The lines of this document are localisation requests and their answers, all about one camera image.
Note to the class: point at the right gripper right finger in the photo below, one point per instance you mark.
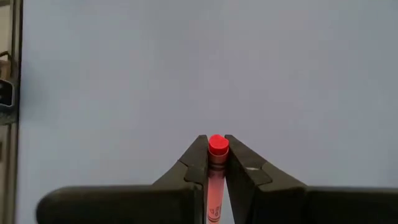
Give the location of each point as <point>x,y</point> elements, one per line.
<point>280,205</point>

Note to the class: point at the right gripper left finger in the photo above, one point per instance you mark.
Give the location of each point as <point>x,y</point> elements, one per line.
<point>124,205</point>

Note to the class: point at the red crayon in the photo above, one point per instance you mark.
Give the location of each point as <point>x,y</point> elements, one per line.
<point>218,144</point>

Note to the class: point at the black table frame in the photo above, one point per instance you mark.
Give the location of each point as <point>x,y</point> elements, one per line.
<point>16,62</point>

